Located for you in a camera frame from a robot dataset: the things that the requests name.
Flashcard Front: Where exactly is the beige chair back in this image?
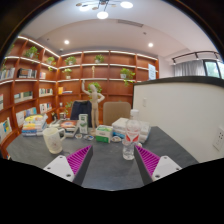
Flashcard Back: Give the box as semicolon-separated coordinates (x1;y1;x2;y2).
103;102;131;125

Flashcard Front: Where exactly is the wooden artist mannequin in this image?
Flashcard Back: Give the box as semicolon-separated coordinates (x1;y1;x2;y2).
82;81;105;130

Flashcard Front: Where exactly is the stack of colourful books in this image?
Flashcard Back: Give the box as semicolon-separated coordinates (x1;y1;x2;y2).
22;114;48;136

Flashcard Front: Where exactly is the white wall socket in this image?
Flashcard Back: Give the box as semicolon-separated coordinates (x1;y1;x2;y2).
213;128;224;151

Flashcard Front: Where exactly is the dark blue chair back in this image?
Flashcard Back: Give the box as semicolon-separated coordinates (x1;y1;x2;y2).
70;100;92;127

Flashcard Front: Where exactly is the grey window curtain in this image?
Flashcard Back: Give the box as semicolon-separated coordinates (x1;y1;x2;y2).
174;60;205;77

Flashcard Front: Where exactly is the translucent white plastic mug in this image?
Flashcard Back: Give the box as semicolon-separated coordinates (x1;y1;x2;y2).
43;127;66;154

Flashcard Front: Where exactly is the tall white green carton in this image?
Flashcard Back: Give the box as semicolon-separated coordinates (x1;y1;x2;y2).
79;114;88;134

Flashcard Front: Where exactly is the stack of white packages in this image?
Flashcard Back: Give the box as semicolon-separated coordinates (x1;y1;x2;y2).
112;118;151;143

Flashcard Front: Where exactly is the clear plastic water bottle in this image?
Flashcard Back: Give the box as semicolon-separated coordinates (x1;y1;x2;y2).
122;109;141;160

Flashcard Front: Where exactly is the potted plant right shelf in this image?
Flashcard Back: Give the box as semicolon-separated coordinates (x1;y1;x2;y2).
120;68;135;86

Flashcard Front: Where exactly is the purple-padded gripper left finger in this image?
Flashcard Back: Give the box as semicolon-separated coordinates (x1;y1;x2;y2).
44;145;93;186

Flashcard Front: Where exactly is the wooden wall bookshelf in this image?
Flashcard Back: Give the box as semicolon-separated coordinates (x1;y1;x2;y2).
0;36;159;158

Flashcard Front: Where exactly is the orange book on table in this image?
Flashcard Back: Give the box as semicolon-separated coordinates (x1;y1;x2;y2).
60;120;77;130

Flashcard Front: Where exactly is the potted plant behind mannequin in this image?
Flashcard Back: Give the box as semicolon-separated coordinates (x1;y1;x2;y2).
88;82;102;93

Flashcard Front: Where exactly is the round ceiling lamp cluster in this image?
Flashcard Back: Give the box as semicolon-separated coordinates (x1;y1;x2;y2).
76;0;133;20

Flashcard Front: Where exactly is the small round dish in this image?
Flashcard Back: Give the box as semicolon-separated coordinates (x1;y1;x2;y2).
83;135;94;141

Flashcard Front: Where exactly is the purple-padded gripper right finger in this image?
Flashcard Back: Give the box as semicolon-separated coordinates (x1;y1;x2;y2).
134;146;181;185

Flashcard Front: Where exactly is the green white tissue box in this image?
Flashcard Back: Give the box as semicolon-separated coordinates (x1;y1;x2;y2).
96;125;113;143

